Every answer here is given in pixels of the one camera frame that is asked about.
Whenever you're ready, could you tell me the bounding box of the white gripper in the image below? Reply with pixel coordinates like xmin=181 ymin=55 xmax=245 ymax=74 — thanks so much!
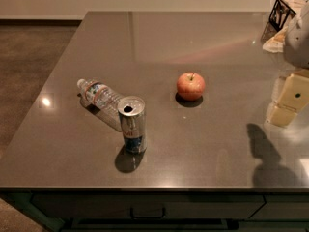
xmin=266 ymin=2 xmax=309 ymax=128

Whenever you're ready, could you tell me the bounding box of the red apple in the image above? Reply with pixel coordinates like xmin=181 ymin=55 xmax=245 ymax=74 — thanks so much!
xmin=177 ymin=72 xmax=206 ymax=102

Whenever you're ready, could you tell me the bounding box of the white paper napkin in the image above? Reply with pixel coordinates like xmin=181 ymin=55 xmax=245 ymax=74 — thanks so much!
xmin=263 ymin=26 xmax=288 ymax=53

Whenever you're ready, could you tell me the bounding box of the dark right drawer front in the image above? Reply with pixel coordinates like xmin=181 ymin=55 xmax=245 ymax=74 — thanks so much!
xmin=251 ymin=194 xmax=309 ymax=220

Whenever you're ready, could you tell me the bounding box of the silver blue drink can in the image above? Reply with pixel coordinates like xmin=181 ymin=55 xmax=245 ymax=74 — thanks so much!
xmin=118 ymin=96 xmax=147 ymax=154

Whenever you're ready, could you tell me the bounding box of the clear plastic water bottle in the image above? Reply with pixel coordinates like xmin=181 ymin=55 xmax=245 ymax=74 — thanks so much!
xmin=77 ymin=79 xmax=123 ymax=131

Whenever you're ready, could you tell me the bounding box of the black wire basket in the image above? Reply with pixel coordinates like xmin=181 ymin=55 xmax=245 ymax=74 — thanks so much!
xmin=268 ymin=0 xmax=309 ymax=31

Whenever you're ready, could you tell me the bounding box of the dark drawer front with handle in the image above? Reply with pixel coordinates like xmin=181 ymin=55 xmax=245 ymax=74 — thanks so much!
xmin=32 ymin=192 xmax=264 ymax=219

